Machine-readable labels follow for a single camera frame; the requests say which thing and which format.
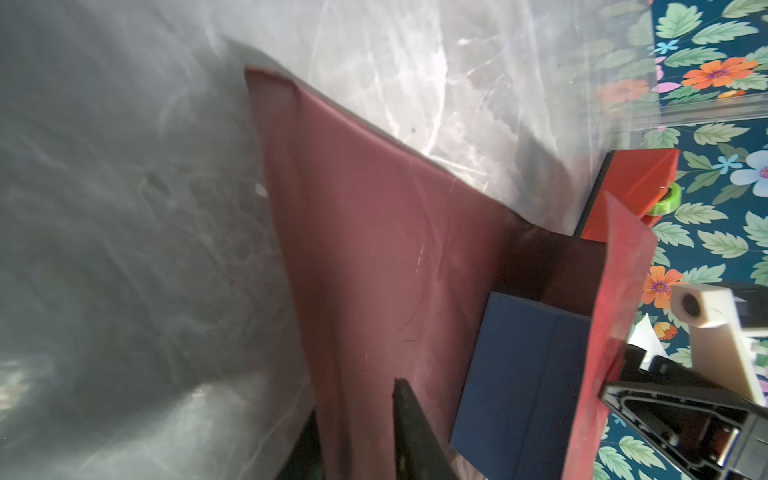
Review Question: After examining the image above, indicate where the white tissue paper piece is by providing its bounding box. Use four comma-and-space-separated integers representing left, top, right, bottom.
628, 314, 668, 371

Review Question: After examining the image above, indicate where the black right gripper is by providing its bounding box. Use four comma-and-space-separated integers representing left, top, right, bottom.
601, 345, 767, 479

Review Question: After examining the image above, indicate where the blue gift box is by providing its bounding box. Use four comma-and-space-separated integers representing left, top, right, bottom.
450, 292, 591, 479

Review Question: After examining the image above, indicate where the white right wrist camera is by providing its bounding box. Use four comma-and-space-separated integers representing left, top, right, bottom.
671, 282, 767, 406

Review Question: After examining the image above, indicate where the red tape dispenser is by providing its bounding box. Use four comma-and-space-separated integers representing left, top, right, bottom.
575, 149, 682, 243

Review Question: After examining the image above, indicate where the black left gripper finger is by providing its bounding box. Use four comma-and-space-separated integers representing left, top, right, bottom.
392, 378, 457, 480

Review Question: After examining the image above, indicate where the maroon wrapping paper sheet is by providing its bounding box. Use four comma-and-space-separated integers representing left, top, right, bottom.
245, 68, 657, 479

